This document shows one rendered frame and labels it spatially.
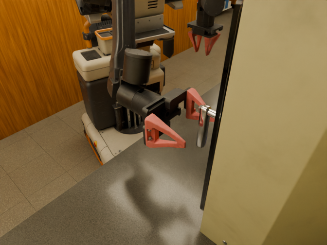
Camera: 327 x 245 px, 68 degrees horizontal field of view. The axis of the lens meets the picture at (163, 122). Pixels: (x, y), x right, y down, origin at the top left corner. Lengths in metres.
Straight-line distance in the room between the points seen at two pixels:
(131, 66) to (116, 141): 1.25
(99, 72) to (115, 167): 0.97
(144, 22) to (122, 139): 0.83
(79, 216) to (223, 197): 0.33
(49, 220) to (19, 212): 1.30
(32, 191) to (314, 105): 1.87
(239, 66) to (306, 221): 0.25
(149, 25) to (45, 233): 0.98
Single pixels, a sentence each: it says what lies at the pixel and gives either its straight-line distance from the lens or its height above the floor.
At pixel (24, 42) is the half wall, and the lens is 2.28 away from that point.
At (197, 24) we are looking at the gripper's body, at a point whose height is 1.19.
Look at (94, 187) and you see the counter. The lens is 0.64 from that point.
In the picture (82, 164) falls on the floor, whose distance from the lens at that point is 2.01.
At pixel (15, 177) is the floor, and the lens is 2.13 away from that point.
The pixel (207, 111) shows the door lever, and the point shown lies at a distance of 0.40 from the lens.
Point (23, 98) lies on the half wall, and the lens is 2.42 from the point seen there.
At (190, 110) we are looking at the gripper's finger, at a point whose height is 1.14.
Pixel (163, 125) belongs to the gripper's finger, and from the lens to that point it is 0.42.
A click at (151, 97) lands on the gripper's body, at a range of 0.48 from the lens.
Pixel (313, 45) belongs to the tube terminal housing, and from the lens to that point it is 0.26.
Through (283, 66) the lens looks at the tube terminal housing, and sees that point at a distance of 0.27.
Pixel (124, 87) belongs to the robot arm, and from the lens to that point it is 0.53.
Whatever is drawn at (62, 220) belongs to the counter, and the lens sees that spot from 0.61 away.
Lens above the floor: 1.44
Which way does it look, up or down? 39 degrees down
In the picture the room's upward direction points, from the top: straight up
